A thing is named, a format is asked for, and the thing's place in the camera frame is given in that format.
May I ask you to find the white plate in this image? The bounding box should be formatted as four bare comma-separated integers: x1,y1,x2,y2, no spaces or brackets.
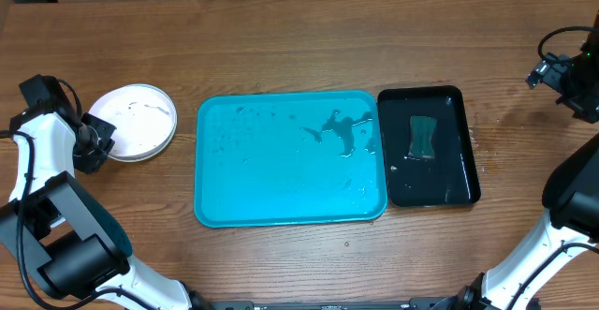
89,83,178,162

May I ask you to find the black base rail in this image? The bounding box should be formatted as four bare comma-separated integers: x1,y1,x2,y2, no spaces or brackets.
191,296,457,310

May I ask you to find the green scrubbing sponge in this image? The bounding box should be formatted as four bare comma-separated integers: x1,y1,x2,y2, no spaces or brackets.
408,115,437,159

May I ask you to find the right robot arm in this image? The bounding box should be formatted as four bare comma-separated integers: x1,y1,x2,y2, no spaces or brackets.
433,24,598,310

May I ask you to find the black plastic tray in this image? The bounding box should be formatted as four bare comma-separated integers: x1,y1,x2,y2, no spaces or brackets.
377,85,481,207

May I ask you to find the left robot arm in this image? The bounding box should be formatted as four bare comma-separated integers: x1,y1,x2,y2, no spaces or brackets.
1,75,205,310

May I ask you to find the teal plastic tray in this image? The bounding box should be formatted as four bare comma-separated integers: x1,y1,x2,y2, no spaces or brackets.
194,90,387,229

